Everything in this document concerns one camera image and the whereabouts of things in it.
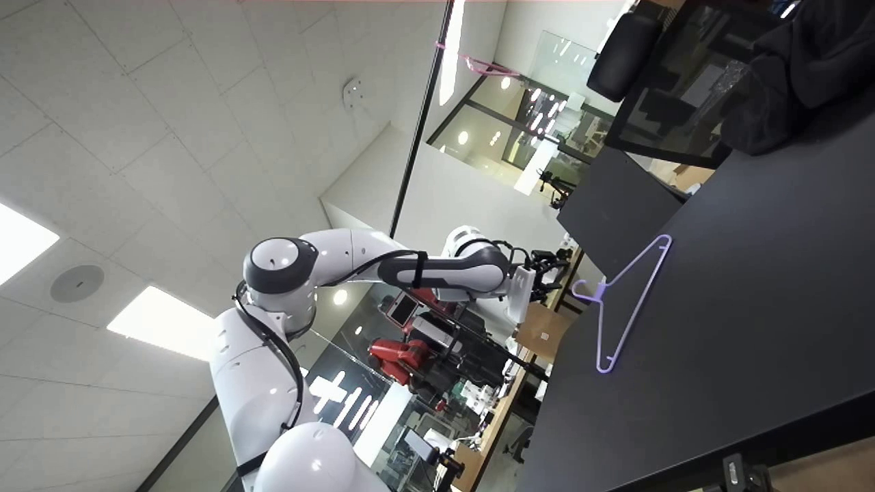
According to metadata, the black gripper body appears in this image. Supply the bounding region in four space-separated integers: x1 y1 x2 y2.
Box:
526 244 562 298

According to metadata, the blue wire coat hanger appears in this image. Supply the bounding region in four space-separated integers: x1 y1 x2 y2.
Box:
570 229 679 378

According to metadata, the brown cardboard box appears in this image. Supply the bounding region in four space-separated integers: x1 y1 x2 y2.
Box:
513 298 581 363

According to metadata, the black flat board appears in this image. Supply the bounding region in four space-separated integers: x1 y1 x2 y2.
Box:
555 147 686 282

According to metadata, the red equipment piece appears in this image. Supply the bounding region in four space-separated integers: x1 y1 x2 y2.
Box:
368 333 432 389

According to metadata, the black clothes rack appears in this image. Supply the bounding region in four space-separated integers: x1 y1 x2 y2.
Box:
388 0 461 240

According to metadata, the long wooden desk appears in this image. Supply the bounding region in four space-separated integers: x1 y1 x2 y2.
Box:
451 357 536 492

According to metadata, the black framed glass panel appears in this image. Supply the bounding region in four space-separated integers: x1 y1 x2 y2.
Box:
606 0 781 173

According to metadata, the black rounded object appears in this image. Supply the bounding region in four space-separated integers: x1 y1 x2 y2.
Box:
585 2 671 103

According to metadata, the long bright light strip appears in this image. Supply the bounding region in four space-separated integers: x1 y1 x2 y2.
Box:
436 0 472 110

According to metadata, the small black clamp device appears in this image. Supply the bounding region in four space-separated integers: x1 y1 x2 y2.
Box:
718 451 781 492

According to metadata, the black hanging garment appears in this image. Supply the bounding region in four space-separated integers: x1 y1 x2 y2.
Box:
719 0 875 159

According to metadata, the round grey ceiling speaker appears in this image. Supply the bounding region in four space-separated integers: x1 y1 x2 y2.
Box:
51 263 108 307

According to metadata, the pink wire coat hanger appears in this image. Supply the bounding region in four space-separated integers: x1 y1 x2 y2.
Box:
432 35 521 85

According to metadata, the small white wall device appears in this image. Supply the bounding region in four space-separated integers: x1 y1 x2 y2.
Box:
340 74 370 113

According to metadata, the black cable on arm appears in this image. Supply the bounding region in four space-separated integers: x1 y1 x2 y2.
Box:
231 246 514 434

